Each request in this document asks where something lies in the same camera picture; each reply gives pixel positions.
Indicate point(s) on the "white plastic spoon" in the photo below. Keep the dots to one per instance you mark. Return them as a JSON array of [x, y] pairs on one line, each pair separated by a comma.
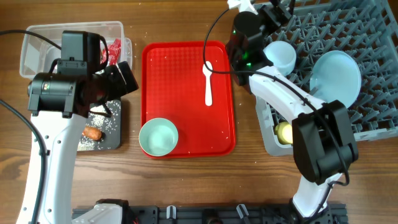
[[207, 71]]

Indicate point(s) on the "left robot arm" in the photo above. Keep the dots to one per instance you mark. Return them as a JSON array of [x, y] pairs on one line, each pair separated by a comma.
[[59, 102]]

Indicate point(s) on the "white rice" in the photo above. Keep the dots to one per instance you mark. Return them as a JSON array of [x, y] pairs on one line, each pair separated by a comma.
[[102, 121]]

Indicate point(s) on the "red sauce packet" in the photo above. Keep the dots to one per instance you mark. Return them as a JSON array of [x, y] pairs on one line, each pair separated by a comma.
[[114, 51]]

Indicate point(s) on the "light blue bowl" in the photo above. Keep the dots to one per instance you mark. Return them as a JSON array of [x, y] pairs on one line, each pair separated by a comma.
[[282, 55]]

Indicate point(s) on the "green bowl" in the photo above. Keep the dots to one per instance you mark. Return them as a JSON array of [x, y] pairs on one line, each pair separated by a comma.
[[158, 137]]

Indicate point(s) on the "red serving tray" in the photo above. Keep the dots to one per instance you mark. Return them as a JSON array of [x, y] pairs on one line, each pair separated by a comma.
[[173, 87]]

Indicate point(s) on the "light blue plate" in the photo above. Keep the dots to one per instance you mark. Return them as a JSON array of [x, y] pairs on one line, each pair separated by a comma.
[[336, 76]]

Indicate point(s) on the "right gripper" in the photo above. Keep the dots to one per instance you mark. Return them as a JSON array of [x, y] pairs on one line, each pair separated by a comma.
[[277, 14]]

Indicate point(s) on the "yellow cup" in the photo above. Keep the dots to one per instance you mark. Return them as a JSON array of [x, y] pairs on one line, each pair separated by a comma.
[[283, 131]]

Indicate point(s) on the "black plastic tray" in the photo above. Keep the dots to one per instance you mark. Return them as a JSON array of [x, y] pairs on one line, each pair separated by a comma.
[[105, 130]]

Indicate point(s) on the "grey dishwasher rack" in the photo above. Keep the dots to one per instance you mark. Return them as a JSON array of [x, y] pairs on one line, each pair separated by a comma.
[[365, 30]]

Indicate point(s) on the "orange carrot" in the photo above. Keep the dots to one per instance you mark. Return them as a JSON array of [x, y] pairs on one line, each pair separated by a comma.
[[92, 133]]

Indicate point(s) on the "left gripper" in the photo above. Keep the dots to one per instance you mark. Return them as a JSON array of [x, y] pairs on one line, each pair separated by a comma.
[[117, 86]]

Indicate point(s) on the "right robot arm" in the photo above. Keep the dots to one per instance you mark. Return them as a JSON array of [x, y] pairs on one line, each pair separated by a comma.
[[324, 146]]

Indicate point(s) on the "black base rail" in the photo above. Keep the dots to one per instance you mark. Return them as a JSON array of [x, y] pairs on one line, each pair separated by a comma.
[[276, 213]]

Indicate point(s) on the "clear plastic bin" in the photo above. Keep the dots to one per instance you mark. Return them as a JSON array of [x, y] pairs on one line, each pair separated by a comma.
[[37, 55]]

